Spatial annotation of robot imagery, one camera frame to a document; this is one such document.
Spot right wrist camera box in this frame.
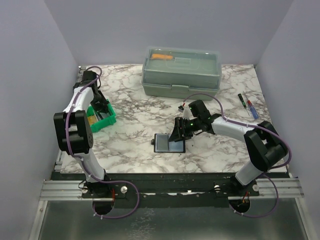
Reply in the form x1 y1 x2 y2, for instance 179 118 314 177
178 103 193 119

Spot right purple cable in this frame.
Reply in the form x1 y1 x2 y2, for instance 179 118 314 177
182 93 293 218

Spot grey plastic tool box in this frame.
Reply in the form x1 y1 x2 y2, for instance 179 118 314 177
141 47 222 100

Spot green handled screwdriver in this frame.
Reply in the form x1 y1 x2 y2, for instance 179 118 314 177
237 93 249 115

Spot aluminium rail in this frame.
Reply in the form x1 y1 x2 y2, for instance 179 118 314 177
40 178 305 202

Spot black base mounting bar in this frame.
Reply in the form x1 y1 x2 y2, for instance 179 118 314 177
50 172 292 209

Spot black card holder wallet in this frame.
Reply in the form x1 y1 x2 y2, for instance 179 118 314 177
151 133 186 153

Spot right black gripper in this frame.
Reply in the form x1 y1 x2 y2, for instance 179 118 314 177
168 116 201 143

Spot green plastic bin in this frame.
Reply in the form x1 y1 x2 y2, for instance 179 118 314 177
87 103 116 133

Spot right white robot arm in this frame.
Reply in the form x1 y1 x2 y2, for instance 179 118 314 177
168 100 292 196

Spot orange handled tool in box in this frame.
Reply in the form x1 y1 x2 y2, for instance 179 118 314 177
150 53 174 61

